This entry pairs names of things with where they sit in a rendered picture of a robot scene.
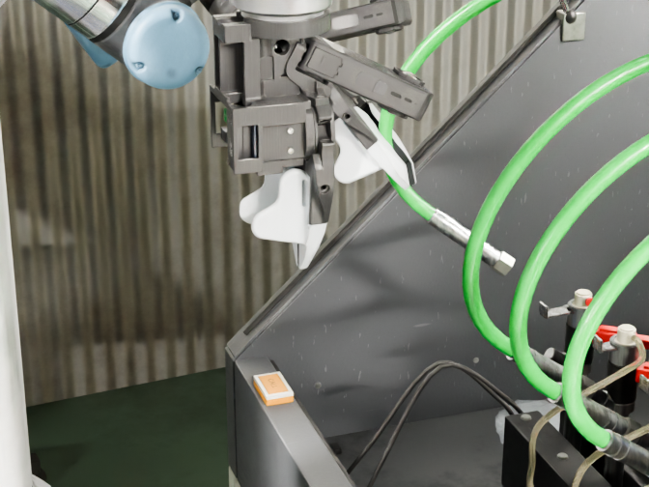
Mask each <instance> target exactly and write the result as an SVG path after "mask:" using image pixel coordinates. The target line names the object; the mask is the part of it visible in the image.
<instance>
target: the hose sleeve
mask: <svg viewBox="0 0 649 487"><path fill-rule="evenodd" d="M427 223H428V224H430V225H431V226H433V227H434V228H435V229H436V230H438V231H439V232H440V233H441V234H442V235H445V236H446V237H448V238H449V239H451V240H452V241H454V242H455V243H457V244H458V245H460V246H461V247H463V248H464V249H466V245H467V241H468V237H469V235H470V232H471V231H470V230H469V229H467V228H466V227H464V226H463V225H462V224H461V223H459V222H458V221H457V220H455V218H453V217H451V216H449V215H448V214H446V213H444V212H443V211H442V210H440V209H439V208H436V210H435V213H434V214H433V216H432V217H431V218H430V219H429V220H427ZM500 255H501V253H500V251H499V250H498V249H497V248H495V247H494V246H493V245H492V244H490V243H487V242H485V245H484V248H483V252H482V256H481V261H483V262H485V263H486V264H488V265H489V266H493V265H494V264H495V263H496V262H497V261H498V259H499V257H500Z"/></svg>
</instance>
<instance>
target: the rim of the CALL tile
mask: <svg viewBox="0 0 649 487"><path fill-rule="evenodd" d="M270 374H278V376H279V377H280V379H281V380H282V382H283V383H284V385H285V386H286V388H287V389H288V391H285V392H279V393H274V394H268V392H267V391H266V389H265V387H264V386H263V384H262V383H261V381H260V379H259V378H258V376H265V375H270ZM254 381H255V382H256V384H257V386H258V387H259V389H260V391H261V392H262V393H263V395H264V396H265V398H266V399H267V400H271V399H277V398H283V397H289V396H294V393H293V391H292V390H291V388H290V387H289V385H288V384H287V382H286V381H285V379H284V378H283V376H282V374H281V373H280V372H274V373H267V374H262V375H255V376H254Z"/></svg>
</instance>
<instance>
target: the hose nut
mask: <svg viewBox="0 0 649 487"><path fill-rule="evenodd" d="M500 253H501V255H500V257H499V259H498V261H497V262H496V263H495V264H494V265H493V266H490V268H491V269H492V270H494V271H495V272H497V273H498V274H500V275H506V274H507V273H508V272H509V271H510V270H511V269H512V267H513V265H514V262H515V259H514V258H512V257H511V256H509V255H508V254H507V253H505V252H504V251H500Z"/></svg>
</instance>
